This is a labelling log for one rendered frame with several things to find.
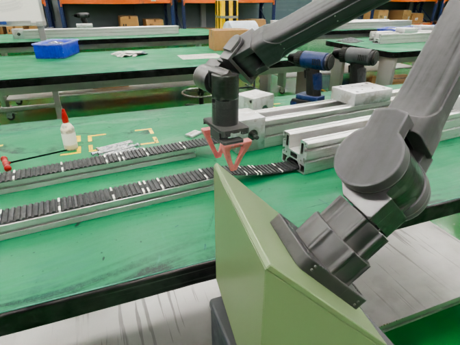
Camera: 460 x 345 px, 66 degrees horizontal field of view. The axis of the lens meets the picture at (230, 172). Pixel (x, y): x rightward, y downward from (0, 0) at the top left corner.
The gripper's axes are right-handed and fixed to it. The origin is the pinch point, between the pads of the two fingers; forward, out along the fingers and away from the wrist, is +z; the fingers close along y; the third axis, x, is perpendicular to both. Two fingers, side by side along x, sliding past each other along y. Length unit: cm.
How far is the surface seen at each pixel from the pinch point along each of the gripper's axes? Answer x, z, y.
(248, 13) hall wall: -580, 20, 996
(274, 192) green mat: -7.8, 5.7, -8.9
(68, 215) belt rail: 34.3, 3.6, -1.5
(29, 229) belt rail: 41.1, 4.8, -1.4
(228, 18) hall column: -271, 3, 533
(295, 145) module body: -21.1, 0.9, 1.9
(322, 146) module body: -24.5, -0.4, -4.3
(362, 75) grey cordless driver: -75, -6, 33
